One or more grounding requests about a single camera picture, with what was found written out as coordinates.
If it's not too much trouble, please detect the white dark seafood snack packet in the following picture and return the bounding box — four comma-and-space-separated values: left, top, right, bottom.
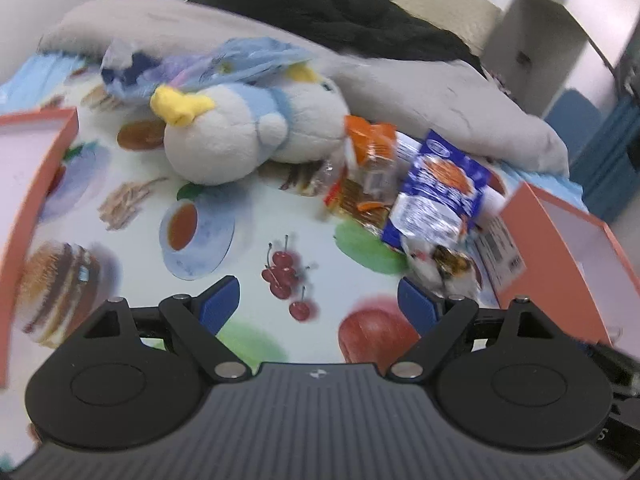
401, 235, 482, 300

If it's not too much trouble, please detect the blue spicy strips packet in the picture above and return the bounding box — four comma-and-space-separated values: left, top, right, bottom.
381, 130, 490, 249

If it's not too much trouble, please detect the orange snack packet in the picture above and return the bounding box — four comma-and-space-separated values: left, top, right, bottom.
323, 115, 399, 233

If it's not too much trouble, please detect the pink cardboard box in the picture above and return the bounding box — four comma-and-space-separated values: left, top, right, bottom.
485, 184, 639, 358

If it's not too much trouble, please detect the blue white plush bird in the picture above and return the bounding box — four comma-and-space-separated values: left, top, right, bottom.
150, 63, 349, 185

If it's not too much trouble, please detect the blue curtain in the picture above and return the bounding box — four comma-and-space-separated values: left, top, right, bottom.
570, 96, 639, 223

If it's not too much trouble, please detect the grey duvet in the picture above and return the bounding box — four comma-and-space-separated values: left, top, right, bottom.
38, 0, 568, 176

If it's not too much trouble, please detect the pink box lid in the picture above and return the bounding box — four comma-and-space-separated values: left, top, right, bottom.
1, 107, 79, 387

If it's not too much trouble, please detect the black clothing pile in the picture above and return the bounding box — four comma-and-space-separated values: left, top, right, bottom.
189, 0, 483, 72

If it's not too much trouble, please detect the grey wall shelf unit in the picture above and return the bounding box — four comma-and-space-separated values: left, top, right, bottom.
483, 0, 639, 117

